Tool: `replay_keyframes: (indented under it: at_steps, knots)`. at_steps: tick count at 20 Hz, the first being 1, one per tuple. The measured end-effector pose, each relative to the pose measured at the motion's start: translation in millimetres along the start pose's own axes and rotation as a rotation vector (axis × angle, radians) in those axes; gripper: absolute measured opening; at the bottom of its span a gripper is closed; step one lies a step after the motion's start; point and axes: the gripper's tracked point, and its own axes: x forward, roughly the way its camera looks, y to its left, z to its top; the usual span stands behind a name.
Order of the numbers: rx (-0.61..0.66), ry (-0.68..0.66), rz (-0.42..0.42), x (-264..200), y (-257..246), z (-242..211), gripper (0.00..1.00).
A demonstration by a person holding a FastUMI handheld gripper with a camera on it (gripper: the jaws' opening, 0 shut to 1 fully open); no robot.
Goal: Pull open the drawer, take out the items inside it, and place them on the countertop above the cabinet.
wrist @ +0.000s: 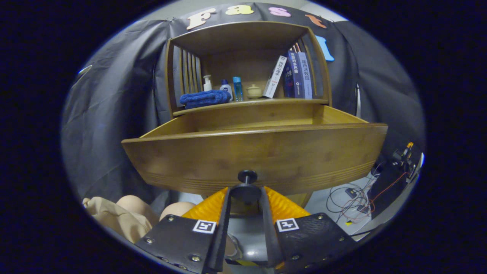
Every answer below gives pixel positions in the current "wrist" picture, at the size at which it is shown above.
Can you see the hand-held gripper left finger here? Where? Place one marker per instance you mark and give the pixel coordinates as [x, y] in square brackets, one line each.
[222, 232]

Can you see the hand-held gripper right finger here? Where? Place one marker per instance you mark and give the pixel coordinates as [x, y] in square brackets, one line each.
[268, 232]

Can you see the black drawer knob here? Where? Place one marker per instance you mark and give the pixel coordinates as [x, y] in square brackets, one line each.
[247, 177]

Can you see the wooden drawer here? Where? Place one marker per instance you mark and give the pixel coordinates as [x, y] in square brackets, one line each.
[266, 156]

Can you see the wooden countertop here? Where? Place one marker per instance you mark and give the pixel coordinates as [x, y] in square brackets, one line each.
[266, 102]

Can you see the wooden cabinet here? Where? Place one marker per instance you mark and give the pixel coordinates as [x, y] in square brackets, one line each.
[243, 64]

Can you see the person's leg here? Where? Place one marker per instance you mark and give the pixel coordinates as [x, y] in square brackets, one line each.
[179, 209]
[137, 207]

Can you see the small black adapter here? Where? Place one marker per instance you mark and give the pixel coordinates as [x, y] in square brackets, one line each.
[350, 192]

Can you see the beige shorts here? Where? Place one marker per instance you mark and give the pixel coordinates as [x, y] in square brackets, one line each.
[110, 219]

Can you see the black equipment case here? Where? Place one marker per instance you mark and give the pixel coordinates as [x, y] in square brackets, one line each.
[388, 186]

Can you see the blue folded towel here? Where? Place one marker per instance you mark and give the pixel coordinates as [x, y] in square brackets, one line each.
[203, 99]

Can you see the beige lidded teacup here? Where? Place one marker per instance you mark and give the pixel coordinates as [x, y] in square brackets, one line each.
[254, 92]

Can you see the white bottle with blue cap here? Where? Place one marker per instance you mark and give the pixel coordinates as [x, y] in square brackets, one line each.
[226, 89]

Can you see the clear blue bottle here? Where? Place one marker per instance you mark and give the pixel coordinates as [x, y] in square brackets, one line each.
[237, 89]

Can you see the white pump bottle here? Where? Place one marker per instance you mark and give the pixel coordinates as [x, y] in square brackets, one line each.
[207, 85]

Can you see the white book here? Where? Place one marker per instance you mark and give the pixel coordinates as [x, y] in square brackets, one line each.
[274, 76]

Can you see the backdrop stand tripod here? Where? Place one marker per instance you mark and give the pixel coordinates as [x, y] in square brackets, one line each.
[358, 102]

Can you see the dark blue book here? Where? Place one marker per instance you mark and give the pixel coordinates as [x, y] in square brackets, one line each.
[295, 76]

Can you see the orange and black tool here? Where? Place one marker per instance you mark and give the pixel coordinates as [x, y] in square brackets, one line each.
[405, 152]

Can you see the black backdrop cloth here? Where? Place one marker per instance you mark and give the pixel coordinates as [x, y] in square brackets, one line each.
[114, 114]

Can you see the pale lavender book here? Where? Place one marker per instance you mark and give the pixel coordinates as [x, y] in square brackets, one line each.
[305, 76]

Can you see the smartphone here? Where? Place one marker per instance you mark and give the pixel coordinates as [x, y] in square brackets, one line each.
[84, 70]

